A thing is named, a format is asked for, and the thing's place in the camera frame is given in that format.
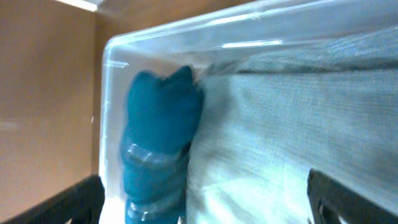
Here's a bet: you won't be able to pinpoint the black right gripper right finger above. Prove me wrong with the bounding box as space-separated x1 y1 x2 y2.
307 169 397 224

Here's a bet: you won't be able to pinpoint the clear plastic storage bin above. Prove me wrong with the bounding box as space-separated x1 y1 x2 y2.
99 0 397 223

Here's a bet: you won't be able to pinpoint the light blue jeans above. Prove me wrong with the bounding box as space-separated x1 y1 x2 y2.
187 26 397 223

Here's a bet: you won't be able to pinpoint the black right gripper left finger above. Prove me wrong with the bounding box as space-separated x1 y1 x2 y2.
3 175 105 224

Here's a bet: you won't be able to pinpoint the blue taped garment bundle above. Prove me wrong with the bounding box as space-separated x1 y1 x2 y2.
119 66 204 223

